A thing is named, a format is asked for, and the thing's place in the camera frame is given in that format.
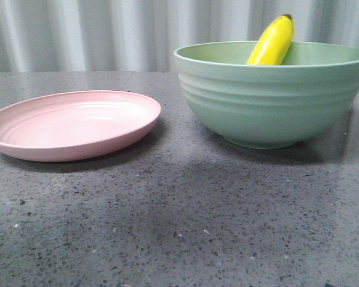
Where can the yellow banana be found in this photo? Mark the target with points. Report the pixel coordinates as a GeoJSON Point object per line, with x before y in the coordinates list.
{"type": "Point", "coordinates": [274, 42]}

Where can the green ribbed bowl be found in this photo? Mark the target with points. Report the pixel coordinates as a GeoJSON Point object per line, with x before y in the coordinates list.
{"type": "Point", "coordinates": [268, 107]}

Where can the pink plate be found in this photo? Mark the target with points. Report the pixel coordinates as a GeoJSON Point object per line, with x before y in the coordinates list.
{"type": "Point", "coordinates": [75, 125]}

